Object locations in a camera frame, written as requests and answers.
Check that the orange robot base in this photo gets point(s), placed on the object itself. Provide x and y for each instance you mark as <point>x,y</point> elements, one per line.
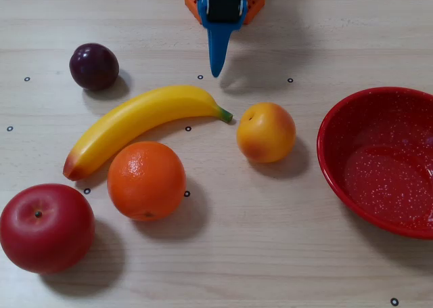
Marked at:
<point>254,6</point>

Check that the red apple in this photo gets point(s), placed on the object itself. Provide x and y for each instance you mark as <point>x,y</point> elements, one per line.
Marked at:
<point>45,228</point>

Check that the orange fruit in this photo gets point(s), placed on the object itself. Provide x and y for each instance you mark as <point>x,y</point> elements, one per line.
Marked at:
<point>146,181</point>

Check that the yellow-orange peach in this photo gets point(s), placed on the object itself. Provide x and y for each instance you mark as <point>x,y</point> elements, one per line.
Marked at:
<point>266,132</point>

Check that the yellow plastic banana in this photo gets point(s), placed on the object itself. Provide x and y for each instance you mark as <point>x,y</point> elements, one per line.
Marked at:
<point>142,118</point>

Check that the red speckled enamel bowl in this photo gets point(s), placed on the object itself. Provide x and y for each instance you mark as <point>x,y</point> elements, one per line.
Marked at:
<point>382,172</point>

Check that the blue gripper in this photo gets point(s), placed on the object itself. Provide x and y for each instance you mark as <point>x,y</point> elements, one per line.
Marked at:
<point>220,11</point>

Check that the dark purple plum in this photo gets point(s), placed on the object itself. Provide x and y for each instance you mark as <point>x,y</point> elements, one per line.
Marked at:
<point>94,67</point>

